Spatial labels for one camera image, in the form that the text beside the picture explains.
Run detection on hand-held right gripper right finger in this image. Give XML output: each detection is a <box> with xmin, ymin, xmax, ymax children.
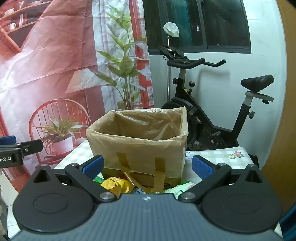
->
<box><xmin>178</xmin><ymin>154</ymin><xmax>264</xmax><ymax>203</ymax></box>

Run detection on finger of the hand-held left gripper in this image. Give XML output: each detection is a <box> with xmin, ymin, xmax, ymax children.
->
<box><xmin>17</xmin><ymin>139</ymin><xmax>45</xmax><ymax>160</ymax></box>
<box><xmin>0</xmin><ymin>136</ymin><xmax>17</xmax><ymax>146</ymax></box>

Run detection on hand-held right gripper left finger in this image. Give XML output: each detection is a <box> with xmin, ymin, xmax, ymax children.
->
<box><xmin>34</xmin><ymin>154</ymin><xmax>117</xmax><ymax>203</ymax></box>

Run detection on yellow snack packet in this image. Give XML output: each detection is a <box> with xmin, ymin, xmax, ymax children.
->
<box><xmin>100</xmin><ymin>176</ymin><xmax>135</xmax><ymax>199</ymax></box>

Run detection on plastic-lined cardboard box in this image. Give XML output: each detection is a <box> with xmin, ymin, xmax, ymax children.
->
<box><xmin>86</xmin><ymin>106</ymin><xmax>189</xmax><ymax>193</ymax></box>

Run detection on checked tablecloth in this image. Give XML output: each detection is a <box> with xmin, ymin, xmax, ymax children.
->
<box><xmin>54</xmin><ymin>139</ymin><xmax>255</xmax><ymax>200</ymax></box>

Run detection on white and green snack packet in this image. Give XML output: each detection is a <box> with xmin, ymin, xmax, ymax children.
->
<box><xmin>164</xmin><ymin>182</ymin><xmax>197</xmax><ymax>200</ymax></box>

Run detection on black exercise bike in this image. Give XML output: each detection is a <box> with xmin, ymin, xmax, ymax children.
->
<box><xmin>161</xmin><ymin>58</ymin><xmax>275</xmax><ymax>151</ymax></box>

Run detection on printed backdrop cloth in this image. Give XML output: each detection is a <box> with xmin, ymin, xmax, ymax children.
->
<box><xmin>0</xmin><ymin>0</ymin><xmax>156</xmax><ymax>193</ymax></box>

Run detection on wooden door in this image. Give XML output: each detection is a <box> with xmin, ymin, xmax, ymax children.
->
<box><xmin>261</xmin><ymin>0</ymin><xmax>296</xmax><ymax>210</ymax></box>

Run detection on white plastic bag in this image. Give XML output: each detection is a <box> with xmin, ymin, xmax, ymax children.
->
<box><xmin>163</xmin><ymin>22</ymin><xmax>180</xmax><ymax>38</ymax></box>

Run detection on dark window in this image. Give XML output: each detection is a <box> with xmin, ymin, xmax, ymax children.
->
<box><xmin>142</xmin><ymin>0</ymin><xmax>252</xmax><ymax>55</ymax></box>

